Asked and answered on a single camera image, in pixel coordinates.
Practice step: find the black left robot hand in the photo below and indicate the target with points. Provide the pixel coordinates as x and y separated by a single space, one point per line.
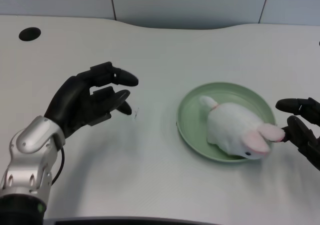
82 97

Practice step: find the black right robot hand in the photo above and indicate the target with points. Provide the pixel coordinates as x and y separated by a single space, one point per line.
302 132

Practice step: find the white plush rabbit doll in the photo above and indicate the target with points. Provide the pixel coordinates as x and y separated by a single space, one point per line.
235 126

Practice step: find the green round plate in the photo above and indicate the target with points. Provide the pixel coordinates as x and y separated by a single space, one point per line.
195 120

